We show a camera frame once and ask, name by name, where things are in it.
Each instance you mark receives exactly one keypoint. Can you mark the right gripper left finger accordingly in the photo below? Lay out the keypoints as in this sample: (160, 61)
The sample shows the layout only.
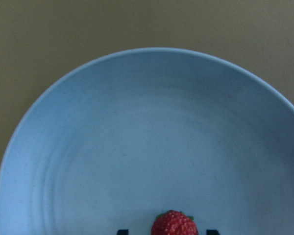
(123, 232)

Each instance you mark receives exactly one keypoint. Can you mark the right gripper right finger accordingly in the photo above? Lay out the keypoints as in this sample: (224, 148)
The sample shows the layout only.
(212, 232)

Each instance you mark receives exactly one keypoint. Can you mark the red strawberry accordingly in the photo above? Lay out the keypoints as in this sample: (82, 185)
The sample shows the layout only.
(174, 223)

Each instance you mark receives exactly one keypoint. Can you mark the blue round plate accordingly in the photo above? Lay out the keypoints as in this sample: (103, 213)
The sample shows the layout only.
(130, 135)

